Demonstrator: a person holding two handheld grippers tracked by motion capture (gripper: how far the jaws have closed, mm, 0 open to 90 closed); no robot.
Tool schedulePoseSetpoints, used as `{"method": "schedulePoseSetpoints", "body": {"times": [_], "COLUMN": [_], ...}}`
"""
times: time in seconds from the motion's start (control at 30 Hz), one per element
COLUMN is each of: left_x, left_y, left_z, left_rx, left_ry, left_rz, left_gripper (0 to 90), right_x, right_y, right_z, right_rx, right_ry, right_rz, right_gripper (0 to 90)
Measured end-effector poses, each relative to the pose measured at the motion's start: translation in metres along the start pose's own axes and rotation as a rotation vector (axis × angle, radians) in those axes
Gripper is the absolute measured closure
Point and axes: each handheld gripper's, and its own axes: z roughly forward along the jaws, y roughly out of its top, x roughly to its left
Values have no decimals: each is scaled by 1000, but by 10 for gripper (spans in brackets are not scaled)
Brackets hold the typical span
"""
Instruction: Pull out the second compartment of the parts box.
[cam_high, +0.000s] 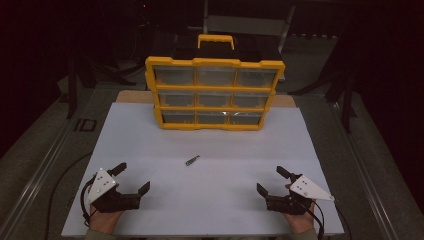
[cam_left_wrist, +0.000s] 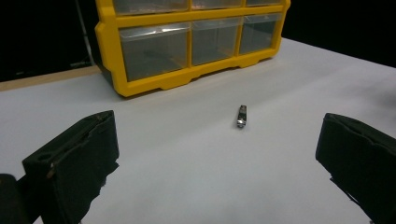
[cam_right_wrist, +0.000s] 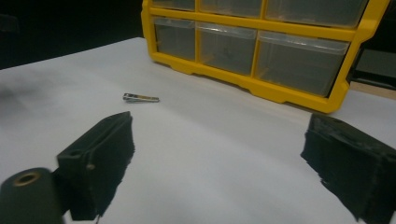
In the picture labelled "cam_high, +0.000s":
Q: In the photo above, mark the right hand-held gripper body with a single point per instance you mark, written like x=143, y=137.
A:
x=306, y=190

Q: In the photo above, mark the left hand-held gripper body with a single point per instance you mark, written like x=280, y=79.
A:
x=101, y=186

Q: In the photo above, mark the person's right hand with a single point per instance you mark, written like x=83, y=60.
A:
x=301, y=222

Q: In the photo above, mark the person's left hand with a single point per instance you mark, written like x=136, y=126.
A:
x=104, y=221

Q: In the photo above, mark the black tripod stand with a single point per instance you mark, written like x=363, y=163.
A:
x=71, y=86
x=346, y=100

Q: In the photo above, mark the yellow plastic drawer organizer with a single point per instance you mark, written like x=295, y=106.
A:
x=213, y=88

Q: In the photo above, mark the aluminium floor rail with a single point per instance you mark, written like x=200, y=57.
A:
x=363, y=173
x=40, y=180

